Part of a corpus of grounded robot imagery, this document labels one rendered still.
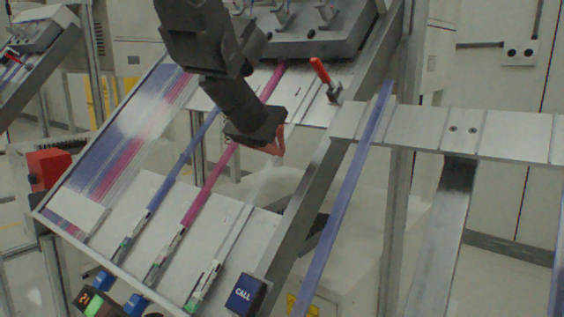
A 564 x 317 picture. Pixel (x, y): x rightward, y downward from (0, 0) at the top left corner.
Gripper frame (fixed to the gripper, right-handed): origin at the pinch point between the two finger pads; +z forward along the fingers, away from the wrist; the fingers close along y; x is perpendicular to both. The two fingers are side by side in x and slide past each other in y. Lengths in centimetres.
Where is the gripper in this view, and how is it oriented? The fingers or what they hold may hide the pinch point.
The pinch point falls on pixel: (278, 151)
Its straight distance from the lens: 63.7
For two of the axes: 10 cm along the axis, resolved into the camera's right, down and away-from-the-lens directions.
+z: 4.3, 5.3, 7.3
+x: -4.3, 8.3, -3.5
